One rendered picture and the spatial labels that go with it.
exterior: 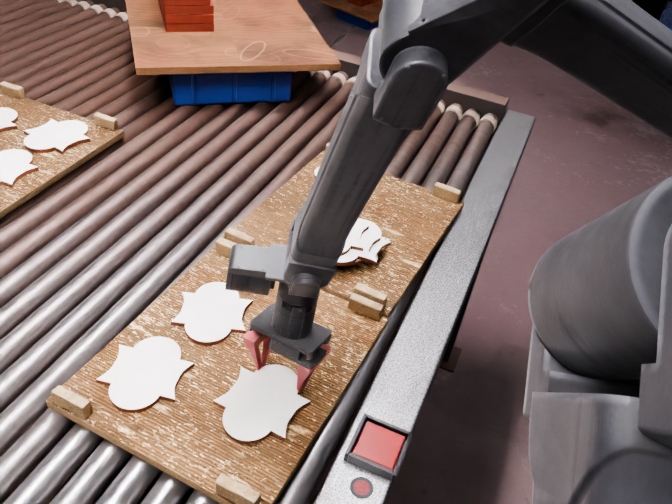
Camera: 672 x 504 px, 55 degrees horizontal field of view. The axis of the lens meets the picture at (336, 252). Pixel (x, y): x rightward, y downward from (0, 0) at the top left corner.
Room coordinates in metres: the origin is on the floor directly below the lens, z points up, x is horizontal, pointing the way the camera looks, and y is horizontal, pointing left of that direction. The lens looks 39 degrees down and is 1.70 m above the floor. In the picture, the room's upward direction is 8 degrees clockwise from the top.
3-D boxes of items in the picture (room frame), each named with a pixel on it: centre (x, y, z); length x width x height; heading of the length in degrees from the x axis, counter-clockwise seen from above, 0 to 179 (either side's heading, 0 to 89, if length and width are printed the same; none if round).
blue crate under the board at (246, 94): (1.63, 0.37, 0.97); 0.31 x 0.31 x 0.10; 22
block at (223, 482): (0.42, 0.08, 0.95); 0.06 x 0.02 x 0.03; 69
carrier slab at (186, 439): (0.65, 0.13, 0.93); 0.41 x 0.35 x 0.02; 159
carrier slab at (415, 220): (1.04, -0.02, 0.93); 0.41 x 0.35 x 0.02; 157
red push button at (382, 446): (0.53, -0.10, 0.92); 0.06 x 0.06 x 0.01; 72
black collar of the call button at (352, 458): (0.53, -0.10, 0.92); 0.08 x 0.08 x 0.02; 72
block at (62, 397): (0.52, 0.33, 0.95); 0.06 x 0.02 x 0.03; 69
